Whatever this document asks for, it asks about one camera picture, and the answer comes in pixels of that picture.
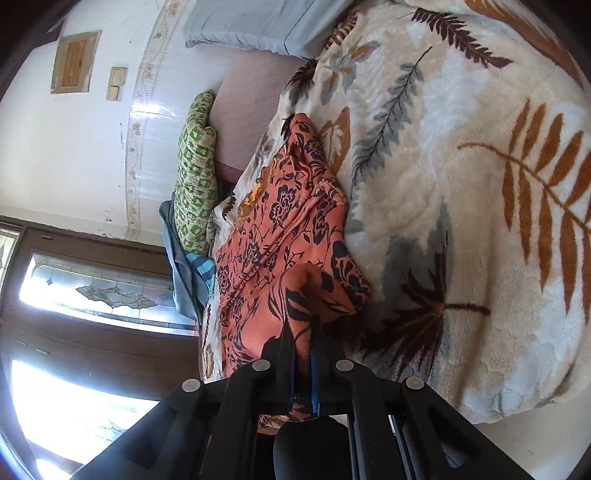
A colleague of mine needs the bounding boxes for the orange black floral garment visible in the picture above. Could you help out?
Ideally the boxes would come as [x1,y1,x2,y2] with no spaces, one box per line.
[216,113,370,421]

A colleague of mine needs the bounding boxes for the blue denim cloth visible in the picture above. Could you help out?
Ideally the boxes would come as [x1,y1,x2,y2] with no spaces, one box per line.
[158,200,209,326]

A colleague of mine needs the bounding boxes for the stained glass window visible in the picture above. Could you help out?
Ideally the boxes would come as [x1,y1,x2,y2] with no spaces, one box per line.
[19,253,197,337]

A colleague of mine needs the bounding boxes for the teal striped knit garment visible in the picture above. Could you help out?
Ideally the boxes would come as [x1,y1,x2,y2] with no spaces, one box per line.
[185,252,215,305]

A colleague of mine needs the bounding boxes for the green white checkered pillow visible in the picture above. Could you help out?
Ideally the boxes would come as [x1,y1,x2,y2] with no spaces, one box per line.
[173,90,217,255]

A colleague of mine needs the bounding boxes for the cream leaf-pattern blanket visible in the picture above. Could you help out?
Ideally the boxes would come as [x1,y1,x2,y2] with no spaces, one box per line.
[201,1,590,424]

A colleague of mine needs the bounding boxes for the pink quilted bolster pillow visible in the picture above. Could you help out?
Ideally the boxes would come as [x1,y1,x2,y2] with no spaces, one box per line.
[209,50,304,183]

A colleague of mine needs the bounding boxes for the grey blue pillow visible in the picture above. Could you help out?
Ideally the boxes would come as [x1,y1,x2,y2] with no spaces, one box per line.
[183,0,353,58]

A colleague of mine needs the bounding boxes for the beige wall switch plate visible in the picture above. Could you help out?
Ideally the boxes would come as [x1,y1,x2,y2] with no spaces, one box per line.
[106,67,127,101]

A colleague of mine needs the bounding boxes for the wooden wall panel box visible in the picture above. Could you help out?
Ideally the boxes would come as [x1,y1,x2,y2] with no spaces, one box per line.
[50,30,101,94]

